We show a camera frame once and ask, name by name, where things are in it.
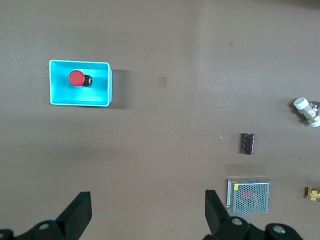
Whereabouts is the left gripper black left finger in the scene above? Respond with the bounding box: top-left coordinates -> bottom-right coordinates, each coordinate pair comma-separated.
0,191 -> 93,240

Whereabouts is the brass fitting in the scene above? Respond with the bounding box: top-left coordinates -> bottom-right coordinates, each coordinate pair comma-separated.
304,186 -> 320,201

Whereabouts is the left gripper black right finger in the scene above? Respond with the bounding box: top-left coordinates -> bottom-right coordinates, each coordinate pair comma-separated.
203,189 -> 305,240

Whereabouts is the white pipe valve fitting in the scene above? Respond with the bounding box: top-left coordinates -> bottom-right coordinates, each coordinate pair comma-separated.
292,96 -> 320,128

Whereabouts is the metal mesh power supply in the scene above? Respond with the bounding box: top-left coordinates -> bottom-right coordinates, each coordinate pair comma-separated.
225,177 -> 275,215

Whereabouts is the cyan plastic box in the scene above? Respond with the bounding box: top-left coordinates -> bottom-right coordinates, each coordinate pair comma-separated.
48,59 -> 113,108

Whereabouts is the red mushroom push button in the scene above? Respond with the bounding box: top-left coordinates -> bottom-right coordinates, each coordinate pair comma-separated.
68,69 -> 94,88

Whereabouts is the dark cylindrical capacitor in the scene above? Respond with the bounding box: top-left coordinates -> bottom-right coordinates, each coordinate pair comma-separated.
240,132 -> 256,156

